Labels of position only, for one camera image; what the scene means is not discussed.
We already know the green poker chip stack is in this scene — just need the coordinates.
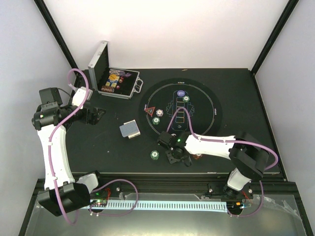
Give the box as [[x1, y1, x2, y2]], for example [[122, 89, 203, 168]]
[[150, 150, 159, 160]]

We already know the brown poker chip stack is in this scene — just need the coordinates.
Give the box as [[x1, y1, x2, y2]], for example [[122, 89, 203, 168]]
[[192, 154, 203, 160]]

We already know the blue white chip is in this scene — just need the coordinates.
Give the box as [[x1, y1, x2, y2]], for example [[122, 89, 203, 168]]
[[156, 109, 163, 117]]

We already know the blue backed card deck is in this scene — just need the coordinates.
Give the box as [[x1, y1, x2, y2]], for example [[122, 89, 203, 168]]
[[119, 120, 141, 139]]

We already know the red triangular all-in marker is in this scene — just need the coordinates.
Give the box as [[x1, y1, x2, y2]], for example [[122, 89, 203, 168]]
[[144, 107, 155, 117]]

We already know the purple small blind button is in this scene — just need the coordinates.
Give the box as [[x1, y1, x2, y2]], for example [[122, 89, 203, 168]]
[[176, 90, 186, 97]]

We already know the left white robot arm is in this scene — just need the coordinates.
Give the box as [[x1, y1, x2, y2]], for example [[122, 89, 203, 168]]
[[31, 87, 106, 216]]

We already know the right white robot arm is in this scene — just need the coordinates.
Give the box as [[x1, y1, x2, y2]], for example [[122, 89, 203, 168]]
[[157, 131, 271, 199]]

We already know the orange black chip roll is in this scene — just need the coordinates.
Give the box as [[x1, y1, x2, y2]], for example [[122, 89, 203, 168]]
[[102, 87, 115, 93]]

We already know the open aluminium poker case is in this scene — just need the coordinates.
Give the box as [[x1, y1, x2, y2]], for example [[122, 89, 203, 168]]
[[88, 40, 143, 99]]

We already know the yellow big blind button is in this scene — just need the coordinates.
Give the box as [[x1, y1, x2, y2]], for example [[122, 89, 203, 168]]
[[109, 74, 120, 81]]

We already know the round black poker mat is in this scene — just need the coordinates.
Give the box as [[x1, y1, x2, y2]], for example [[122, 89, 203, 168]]
[[138, 78, 222, 151]]

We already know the purple chip roll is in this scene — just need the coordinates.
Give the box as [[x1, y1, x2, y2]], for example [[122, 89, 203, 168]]
[[109, 68, 125, 76]]

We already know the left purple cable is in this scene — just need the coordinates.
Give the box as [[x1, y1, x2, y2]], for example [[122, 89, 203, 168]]
[[49, 68, 93, 226]]

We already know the purple cable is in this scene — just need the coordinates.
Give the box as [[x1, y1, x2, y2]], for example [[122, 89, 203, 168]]
[[49, 68, 93, 226], [166, 107, 279, 218]]

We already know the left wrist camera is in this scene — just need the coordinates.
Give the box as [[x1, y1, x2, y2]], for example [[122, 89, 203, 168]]
[[39, 88, 63, 105]]

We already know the white slotted cable duct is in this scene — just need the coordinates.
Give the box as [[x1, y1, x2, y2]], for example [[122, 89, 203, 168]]
[[92, 200, 227, 213]]

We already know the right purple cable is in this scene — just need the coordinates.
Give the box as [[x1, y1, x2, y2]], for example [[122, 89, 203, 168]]
[[166, 107, 279, 218]]

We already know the black aluminium rail base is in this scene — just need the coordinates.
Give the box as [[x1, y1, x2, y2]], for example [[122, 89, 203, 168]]
[[36, 172, 298, 200]]

